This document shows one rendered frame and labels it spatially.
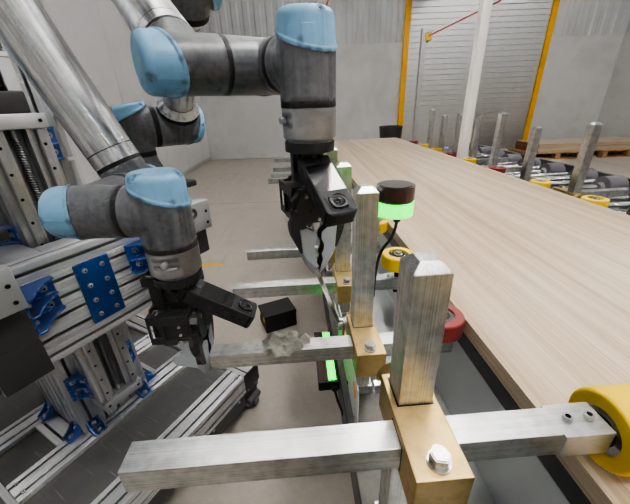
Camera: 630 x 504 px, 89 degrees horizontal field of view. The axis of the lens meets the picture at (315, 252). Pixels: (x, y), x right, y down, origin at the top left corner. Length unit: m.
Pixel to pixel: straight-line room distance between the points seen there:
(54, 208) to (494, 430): 0.57
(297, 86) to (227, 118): 8.25
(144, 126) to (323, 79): 0.72
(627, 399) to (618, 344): 0.24
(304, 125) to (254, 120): 8.13
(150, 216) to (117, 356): 0.90
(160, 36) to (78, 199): 0.23
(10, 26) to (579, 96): 10.58
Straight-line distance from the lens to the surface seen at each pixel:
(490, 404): 0.67
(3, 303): 0.84
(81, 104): 0.64
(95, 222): 0.51
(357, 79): 8.55
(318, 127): 0.44
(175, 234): 0.48
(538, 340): 0.63
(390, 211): 0.51
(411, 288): 0.28
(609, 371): 0.62
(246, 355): 0.60
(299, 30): 0.45
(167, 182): 0.46
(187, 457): 0.37
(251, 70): 0.51
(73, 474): 1.45
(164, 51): 0.47
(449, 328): 0.59
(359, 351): 0.57
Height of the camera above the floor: 1.25
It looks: 25 degrees down
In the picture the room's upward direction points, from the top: 2 degrees counter-clockwise
